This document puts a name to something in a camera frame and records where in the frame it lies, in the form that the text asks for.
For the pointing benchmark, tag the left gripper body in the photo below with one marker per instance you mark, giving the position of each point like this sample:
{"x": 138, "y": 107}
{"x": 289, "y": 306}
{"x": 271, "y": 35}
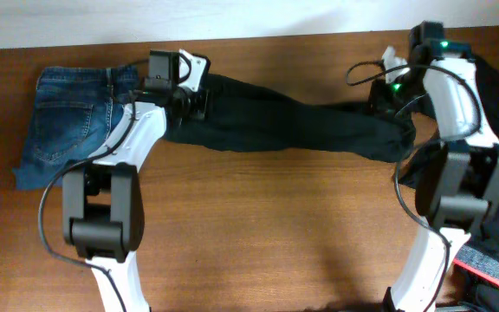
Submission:
{"x": 202, "y": 104}

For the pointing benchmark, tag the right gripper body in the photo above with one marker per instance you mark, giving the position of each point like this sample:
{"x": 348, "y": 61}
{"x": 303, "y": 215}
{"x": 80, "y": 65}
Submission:
{"x": 387, "y": 99}

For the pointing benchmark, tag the black trousers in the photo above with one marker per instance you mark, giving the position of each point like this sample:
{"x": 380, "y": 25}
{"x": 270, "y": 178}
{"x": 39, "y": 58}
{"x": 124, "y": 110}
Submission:
{"x": 247, "y": 118}

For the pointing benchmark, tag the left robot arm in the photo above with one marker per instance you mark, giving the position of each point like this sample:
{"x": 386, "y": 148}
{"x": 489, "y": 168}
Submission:
{"x": 102, "y": 210}

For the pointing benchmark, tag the folded blue denim jeans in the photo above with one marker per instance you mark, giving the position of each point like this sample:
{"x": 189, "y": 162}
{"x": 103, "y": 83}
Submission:
{"x": 75, "y": 110}

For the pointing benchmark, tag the grey red-trimmed garment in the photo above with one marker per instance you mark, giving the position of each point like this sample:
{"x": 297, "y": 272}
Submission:
{"x": 479, "y": 264}

